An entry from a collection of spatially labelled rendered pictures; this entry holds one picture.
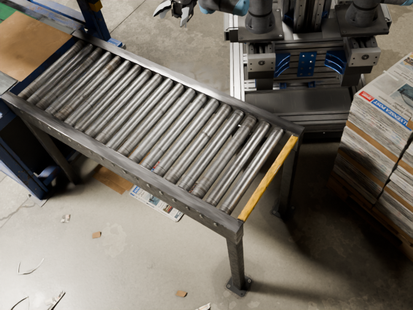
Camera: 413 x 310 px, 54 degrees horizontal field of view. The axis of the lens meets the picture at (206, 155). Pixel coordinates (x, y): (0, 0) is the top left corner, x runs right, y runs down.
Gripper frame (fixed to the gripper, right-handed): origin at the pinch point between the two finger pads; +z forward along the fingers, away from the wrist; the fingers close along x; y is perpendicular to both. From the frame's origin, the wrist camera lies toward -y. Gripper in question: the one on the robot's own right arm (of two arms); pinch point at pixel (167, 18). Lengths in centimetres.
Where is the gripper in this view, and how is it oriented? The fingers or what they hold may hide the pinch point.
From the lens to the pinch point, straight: 155.3
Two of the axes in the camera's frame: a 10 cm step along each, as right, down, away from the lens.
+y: -0.2, 4.9, 8.7
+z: -4.5, 7.7, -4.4
